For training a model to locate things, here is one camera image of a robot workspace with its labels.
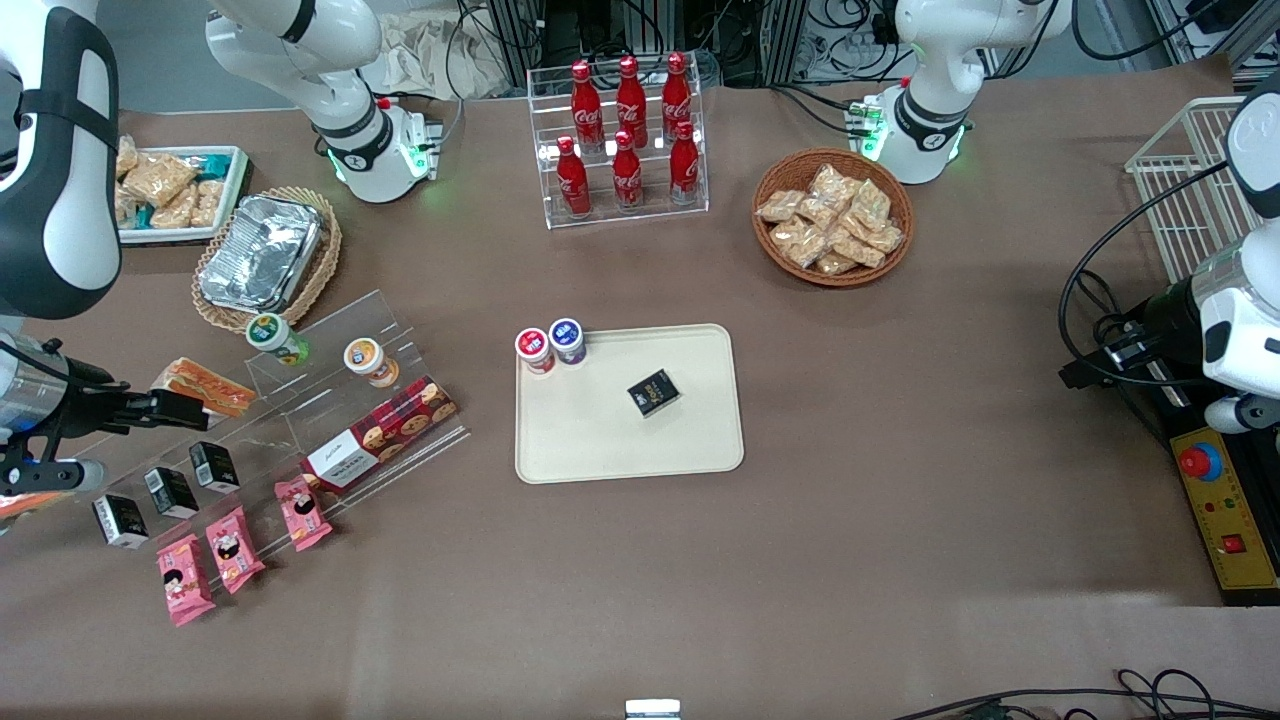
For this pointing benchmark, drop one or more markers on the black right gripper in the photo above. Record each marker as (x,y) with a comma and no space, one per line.
(88,407)

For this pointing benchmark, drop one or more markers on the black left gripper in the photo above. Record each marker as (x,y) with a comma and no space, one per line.
(1166,322)

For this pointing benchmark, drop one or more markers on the sandwich with orange filling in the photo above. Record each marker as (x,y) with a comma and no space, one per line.
(20,503)
(205,385)

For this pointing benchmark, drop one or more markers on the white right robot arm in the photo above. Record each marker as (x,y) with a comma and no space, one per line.
(60,150)

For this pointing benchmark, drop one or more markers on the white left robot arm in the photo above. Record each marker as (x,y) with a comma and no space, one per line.
(930,110)

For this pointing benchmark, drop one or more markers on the beige plastic tray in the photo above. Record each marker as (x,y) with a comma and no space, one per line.
(620,440)

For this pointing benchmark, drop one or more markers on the small black carton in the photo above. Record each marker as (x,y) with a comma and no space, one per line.
(170,492)
(214,467)
(120,520)

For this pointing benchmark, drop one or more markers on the green lid small cup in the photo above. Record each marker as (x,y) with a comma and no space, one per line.
(272,334)

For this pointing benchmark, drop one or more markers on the pink snack packet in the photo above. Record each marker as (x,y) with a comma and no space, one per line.
(303,513)
(185,580)
(235,550)

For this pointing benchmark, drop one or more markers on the clear acrylic stepped shelf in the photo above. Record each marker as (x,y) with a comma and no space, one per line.
(330,340)

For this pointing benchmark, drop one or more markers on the aluminium foil container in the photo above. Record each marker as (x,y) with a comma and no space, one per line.
(260,252)

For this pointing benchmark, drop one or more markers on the clear bag of rice snacks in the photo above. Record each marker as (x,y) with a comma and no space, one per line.
(175,210)
(207,203)
(158,178)
(124,203)
(125,155)

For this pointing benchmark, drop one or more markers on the orange lid small cup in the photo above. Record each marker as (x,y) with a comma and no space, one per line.
(366,358)

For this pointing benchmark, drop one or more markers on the red plaid cookie box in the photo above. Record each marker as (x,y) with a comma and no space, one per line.
(380,435)

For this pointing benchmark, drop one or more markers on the yellow emergency stop box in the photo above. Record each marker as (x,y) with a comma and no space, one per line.
(1235,520)

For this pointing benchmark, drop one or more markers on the oval wicker basket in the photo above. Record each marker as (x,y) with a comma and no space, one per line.
(328,255)

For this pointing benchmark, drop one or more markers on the white rectangular bin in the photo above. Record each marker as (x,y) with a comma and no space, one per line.
(236,190)

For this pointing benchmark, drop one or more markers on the clear bag of crackers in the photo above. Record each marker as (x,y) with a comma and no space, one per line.
(818,212)
(780,206)
(886,238)
(800,243)
(871,205)
(856,248)
(833,184)
(835,264)

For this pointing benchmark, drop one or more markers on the teal snack packet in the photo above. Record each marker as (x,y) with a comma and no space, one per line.
(210,165)

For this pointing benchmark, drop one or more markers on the round wicker basket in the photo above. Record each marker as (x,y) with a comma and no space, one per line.
(775,250)

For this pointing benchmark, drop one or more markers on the red lid small cup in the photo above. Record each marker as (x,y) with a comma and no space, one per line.
(534,348)

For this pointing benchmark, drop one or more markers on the blue lid small cup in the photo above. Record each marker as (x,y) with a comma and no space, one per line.
(567,338)

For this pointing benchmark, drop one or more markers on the black box with gold print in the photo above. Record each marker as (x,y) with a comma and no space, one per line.
(654,393)

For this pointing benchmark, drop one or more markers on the crumpled beige cloth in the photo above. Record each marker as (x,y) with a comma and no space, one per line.
(430,55)

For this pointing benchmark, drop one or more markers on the red cola bottle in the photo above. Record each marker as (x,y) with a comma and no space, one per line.
(677,95)
(684,165)
(627,175)
(586,105)
(631,100)
(573,180)

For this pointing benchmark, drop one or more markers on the clear acrylic bottle rack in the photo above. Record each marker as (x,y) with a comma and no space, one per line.
(620,215)

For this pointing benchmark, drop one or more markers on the aluminium equipment rack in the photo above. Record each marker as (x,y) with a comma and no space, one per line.
(640,30)

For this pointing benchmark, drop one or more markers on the silver metal bracket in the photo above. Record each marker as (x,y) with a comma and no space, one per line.
(652,709)

